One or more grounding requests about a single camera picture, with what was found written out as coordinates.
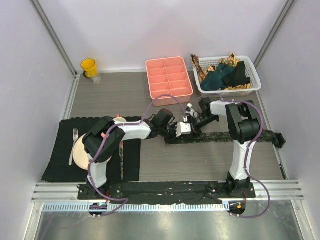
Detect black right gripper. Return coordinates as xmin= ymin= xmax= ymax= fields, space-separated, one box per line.
xmin=182 ymin=113 xmax=219 ymax=142

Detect dark patterned necktie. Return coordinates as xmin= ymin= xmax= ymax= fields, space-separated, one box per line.
xmin=164 ymin=130 xmax=287 ymax=149

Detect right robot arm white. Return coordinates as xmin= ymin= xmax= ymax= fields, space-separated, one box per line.
xmin=185 ymin=97 xmax=264 ymax=198

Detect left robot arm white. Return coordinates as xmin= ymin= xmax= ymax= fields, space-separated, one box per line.
xmin=82 ymin=108 xmax=174 ymax=200

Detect teal green tie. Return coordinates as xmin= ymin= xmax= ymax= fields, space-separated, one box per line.
xmin=200 ymin=63 xmax=235 ymax=92

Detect orange mug white inside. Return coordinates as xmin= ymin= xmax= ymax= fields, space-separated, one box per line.
xmin=113 ymin=114 xmax=127 ymax=123

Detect pink divided organizer tray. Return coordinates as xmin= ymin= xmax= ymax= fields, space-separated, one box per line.
xmin=145 ymin=56 xmax=194 ymax=107

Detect black scalloped placemat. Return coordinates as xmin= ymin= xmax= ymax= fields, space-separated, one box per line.
xmin=41 ymin=117 xmax=141 ymax=183

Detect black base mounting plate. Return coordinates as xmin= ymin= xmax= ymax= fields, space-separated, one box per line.
xmin=77 ymin=180 xmax=256 ymax=206

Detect black tie in basket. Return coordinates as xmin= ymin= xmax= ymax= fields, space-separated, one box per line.
xmin=222 ymin=61 xmax=251 ymax=88

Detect yellow floral tie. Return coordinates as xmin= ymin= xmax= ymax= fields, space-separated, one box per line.
xmin=191 ymin=53 xmax=251 ymax=91

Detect white plastic basket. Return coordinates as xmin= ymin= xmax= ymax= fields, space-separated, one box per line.
xmin=191 ymin=53 xmax=262 ymax=97

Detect clear small glass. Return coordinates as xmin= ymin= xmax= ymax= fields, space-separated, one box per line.
xmin=91 ymin=75 xmax=101 ymax=84

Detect pink and cream plate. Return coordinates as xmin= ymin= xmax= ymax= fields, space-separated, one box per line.
xmin=72 ymin=135 xmax=93 ymax=170

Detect silver fork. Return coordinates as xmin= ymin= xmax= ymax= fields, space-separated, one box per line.
xmin=68 ymin=128 xmax=79 ymax=166

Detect yellow plastic cup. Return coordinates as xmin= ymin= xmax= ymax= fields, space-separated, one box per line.
xmin=80 ymin=58 xmax=98 ymax=78

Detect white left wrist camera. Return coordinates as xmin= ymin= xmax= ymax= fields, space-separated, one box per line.
xmin=176 ymin=122 xmax=192 ymax=137

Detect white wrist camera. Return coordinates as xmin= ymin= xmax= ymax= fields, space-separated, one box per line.
xmin=185 ymin=103 xmax=199 ymax=119
xmin=176 ymin=122 xmax=192 ymax=137

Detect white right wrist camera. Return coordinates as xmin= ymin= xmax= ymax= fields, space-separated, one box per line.
xmin=185 ymin=103 xmax=199 ymax=119

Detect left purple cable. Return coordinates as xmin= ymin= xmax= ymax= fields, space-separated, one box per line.
xmin=87 ymin=94 xmax=188 ymax=230

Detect knife with patterned handle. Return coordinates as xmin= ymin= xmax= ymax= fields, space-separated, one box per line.
xmin=119 ymin=141 xmax=124 ymax=181

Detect aluminium frame rail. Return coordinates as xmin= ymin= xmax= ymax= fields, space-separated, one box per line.
xmin=31 ymin=180 xmax=304 ymax=215

